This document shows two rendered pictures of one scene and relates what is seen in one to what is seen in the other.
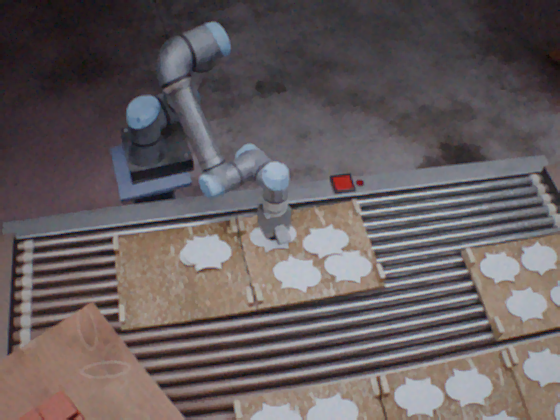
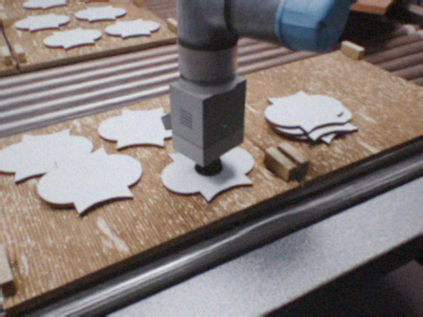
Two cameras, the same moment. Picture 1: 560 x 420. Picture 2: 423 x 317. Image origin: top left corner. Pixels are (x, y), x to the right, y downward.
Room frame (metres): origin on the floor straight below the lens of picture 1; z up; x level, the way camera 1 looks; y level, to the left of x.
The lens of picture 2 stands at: (1.76, -0.10, 1.33)
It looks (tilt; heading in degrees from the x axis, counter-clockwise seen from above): 36 degrees down; 165
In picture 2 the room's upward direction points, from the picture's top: straight up
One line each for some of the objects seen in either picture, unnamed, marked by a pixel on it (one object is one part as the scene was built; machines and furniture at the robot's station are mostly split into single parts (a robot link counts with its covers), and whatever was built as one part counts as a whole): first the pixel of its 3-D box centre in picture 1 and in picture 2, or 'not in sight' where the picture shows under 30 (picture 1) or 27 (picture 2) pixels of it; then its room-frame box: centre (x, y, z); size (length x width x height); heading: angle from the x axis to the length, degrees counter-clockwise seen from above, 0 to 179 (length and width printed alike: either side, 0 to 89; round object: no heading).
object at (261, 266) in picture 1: (309, 252); (126, 168); (1.23, -0.10, 0.93); 0.41 x 0.35 x 0.02; 106
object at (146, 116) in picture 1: (145, 118); not in sight; (1.63, 0.49, 1.10); 0.13 x 0.12 x 0.14; 131
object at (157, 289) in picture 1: (180, 273); (326, 103); (1.11, 0.30, 0.93); 0.41 x 0.35 x 0.02; 105
